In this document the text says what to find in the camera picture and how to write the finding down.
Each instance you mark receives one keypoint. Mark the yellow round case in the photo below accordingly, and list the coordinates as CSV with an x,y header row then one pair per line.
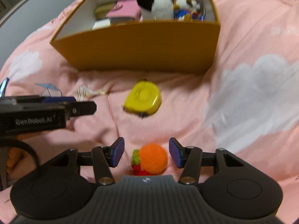
x,y
143,99

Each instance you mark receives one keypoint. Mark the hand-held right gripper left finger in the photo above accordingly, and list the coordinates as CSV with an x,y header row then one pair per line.
x,y
118,152

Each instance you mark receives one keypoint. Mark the gold square box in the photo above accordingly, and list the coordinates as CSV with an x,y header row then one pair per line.
x,y
104,9

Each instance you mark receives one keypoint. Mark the orange crochet fruit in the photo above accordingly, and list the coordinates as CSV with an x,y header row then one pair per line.
x,y
151,159

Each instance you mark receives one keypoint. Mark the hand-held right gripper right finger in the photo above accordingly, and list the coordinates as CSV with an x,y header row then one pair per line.
x,y
175,152

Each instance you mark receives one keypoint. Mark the person's left hand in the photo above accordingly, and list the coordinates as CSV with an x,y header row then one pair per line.
x,y
16,161

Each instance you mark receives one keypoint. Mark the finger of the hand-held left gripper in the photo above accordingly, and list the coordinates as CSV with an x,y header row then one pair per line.
x,y
58,99
81,109

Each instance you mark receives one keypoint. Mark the calico cat plush toy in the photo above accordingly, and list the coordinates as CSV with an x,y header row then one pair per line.
x,y
186,7

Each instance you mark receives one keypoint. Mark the small white box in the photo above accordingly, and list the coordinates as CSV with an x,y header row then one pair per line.
x,y
101,24

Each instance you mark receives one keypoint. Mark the orange cardboard box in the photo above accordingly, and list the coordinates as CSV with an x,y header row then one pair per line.
x,y
144,46

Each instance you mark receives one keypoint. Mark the black and white plush toy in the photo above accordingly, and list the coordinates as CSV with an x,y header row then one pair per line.
x,y
155,5

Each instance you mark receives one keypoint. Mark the pink printed blanket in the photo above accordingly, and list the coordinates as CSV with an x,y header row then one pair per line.
x,y
245,86

